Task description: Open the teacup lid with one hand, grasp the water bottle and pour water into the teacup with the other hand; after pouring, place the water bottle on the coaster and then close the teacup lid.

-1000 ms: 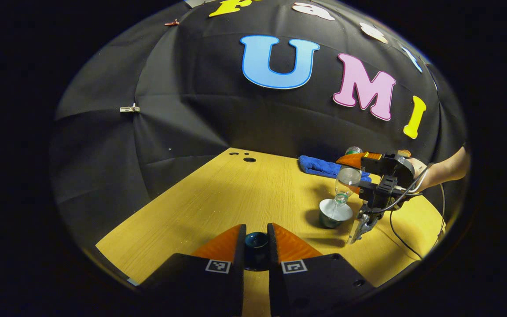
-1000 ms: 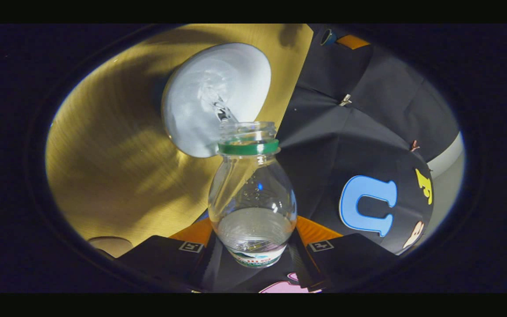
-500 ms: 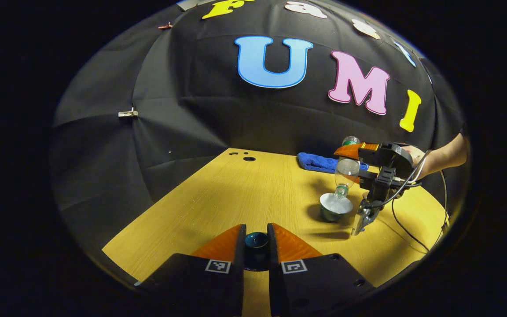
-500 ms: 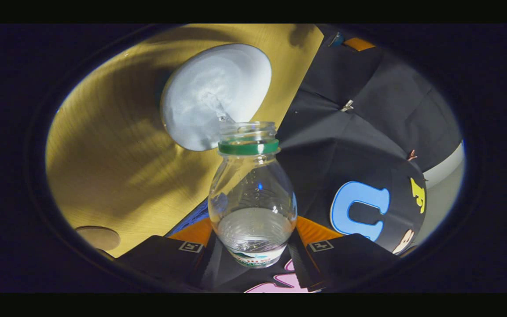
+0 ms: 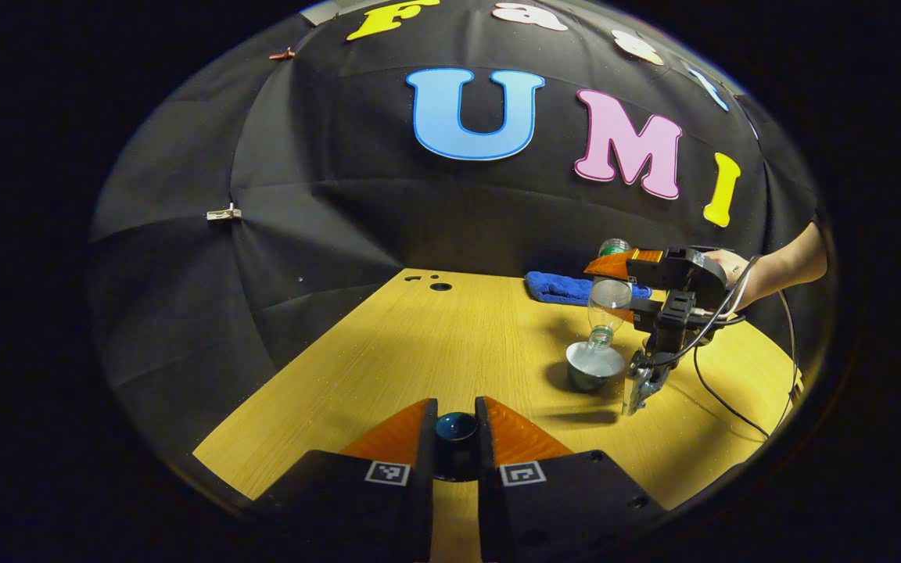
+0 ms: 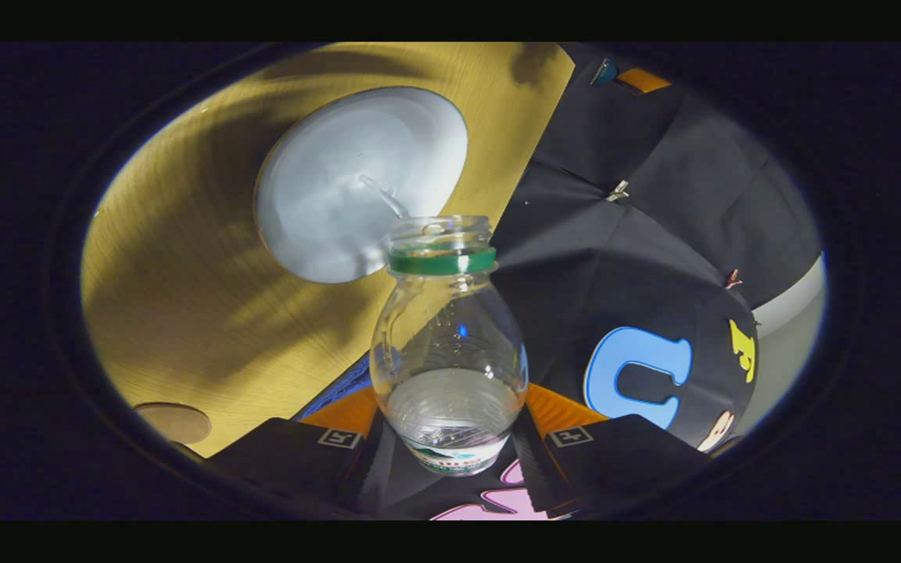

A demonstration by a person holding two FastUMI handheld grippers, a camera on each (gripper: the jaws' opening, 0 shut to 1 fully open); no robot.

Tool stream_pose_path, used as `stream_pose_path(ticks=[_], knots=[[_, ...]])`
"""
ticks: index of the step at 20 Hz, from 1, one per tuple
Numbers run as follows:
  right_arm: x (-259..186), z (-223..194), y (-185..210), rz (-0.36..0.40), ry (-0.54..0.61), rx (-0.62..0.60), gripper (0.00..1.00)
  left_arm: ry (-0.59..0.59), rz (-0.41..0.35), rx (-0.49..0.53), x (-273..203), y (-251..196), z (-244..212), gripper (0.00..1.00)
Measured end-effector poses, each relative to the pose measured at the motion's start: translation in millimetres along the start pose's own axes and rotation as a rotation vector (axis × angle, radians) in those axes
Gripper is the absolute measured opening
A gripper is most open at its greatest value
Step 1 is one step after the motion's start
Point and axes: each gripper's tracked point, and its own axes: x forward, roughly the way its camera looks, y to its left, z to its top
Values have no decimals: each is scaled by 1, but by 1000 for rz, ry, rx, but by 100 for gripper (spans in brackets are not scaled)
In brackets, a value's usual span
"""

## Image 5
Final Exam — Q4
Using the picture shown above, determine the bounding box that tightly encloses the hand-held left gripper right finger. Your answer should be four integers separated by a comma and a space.
473, 394, 667, 563

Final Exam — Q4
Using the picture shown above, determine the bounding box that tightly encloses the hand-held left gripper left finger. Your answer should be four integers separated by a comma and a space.
243, 396, 440, 563

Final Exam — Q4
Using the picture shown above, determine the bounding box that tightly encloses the clear plastic water bottle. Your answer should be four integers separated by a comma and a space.
585, 238, 635, 353

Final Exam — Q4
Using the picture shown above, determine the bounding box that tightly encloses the dark teal teacup lid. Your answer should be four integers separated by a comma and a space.
435, 411, 479, 482

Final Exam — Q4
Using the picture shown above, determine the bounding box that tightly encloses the white and teal teacup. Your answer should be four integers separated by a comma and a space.
565, 340, 626, 393

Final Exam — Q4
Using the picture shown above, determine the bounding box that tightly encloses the folded blue towel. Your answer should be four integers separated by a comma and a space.
525, 271, 655, 307

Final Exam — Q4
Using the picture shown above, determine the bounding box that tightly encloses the black backdrop cloth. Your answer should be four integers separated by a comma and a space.
91, 0, 823, 470

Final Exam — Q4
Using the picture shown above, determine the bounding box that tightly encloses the black cable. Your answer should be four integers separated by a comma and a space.
691, 254, 805, 440

